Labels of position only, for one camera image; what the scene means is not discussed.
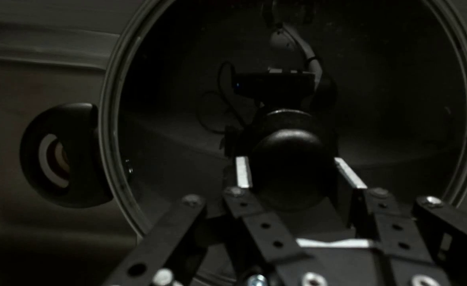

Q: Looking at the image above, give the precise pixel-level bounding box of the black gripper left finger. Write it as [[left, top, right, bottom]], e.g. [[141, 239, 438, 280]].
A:
[[101, 155, 301, 286]]

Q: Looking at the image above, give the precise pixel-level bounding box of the round glass lid black knob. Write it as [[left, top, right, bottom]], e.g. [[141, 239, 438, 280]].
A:
[[96, 0, 467, 286]]

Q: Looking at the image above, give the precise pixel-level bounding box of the black cooking pot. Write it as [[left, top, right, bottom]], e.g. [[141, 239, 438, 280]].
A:
[[19, 0, 467, 244]]

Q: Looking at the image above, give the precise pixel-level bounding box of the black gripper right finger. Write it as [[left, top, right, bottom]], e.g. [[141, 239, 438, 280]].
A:
[[332, 156, 467, 286]]

